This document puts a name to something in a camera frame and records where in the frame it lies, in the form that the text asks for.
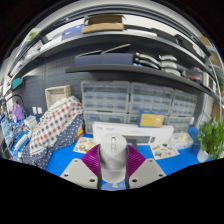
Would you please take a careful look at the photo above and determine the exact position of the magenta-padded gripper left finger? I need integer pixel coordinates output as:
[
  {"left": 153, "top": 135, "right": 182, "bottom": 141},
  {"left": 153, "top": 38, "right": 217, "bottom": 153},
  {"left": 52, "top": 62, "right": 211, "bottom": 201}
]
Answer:
[{"left": 59, "top": 143, "right": 102, "bottom": 191}]

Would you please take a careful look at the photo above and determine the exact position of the long white keyboard box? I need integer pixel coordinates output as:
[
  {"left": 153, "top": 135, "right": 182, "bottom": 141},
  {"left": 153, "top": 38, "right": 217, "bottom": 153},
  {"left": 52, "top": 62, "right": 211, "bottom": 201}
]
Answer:
[{"left": 91, "top": 121, "right": 175, "bottom": 146}]

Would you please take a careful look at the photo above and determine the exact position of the teal wall holder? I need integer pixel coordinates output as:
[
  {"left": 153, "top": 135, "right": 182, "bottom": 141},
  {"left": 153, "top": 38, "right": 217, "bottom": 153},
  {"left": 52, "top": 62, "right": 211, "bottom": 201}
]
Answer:
[{"left": 11, "top": 76, "right": 25, "bottom": 91}]

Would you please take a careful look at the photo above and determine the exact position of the yellow and blue box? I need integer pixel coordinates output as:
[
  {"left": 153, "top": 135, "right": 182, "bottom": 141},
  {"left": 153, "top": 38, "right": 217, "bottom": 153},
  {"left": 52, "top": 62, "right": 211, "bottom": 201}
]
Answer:
[{"left": 137, "top": 110, "right": 166, "bottom": 129}]

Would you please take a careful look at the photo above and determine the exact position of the green potted plant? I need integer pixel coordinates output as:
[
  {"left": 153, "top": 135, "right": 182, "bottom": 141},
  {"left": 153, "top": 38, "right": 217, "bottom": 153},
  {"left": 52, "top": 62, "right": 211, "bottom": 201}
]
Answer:
[{"left": 196, "top": 116, "right": 224, "bottom": 164}]

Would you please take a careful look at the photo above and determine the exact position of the red blue checkered cloth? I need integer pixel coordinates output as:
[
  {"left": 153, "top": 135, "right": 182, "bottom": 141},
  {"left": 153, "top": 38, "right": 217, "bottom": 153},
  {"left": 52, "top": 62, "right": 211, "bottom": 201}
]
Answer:
[{"left": 29, "top": 95, "right": 84, "bottom": 156}]

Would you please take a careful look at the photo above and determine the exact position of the clear plastic box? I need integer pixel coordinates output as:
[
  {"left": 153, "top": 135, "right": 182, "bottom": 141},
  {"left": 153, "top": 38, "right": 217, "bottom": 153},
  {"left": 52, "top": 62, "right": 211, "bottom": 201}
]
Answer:
[{"left": 172, "top": 131, "right": 195, "bottom": 151}]

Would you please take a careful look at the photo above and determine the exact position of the dark wall shelf unit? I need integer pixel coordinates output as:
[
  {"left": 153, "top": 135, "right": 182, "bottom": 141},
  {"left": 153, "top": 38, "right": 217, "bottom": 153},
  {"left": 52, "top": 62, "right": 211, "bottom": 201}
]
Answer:
[{"left": 6, "top": 13, "right": 224, "bottom": 104}]

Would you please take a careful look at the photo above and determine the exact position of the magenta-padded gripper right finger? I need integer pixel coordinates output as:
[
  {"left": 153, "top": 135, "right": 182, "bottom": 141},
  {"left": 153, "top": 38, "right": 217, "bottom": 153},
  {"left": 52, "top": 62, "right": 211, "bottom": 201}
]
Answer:
[{"left": 125, "top": 143, "right": 167, "bottom": 190}]

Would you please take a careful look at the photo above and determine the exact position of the white woven basket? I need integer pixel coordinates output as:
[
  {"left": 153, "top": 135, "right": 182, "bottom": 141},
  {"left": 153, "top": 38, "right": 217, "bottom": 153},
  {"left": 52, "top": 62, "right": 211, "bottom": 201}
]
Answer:
[{"left": 44, "top": 84, "right": 73, "bottom": 110}]

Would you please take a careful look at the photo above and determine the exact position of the purple bag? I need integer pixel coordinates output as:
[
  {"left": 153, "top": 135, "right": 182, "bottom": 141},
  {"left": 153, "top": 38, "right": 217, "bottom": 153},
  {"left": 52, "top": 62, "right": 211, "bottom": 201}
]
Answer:
[{"left": 12, "top": 103, "right": 26, "bottom": 123}]

